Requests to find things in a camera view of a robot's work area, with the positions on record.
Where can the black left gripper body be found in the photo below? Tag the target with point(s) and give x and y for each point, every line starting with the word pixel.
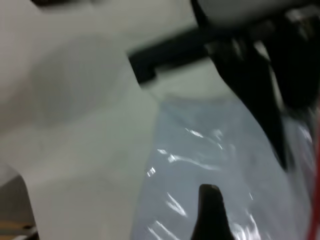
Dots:
pixel 297 57

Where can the white paper stack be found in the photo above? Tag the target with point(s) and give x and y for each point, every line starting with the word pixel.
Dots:
pixel 190 140

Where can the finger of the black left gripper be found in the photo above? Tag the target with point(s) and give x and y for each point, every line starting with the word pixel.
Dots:
pixel 165 52
pixel 252 82

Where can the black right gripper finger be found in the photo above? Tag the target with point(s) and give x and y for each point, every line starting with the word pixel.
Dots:
pixel 210 215

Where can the clear zip bag red zipper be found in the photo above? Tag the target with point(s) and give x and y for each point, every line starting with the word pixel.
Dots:
pixel 200 150

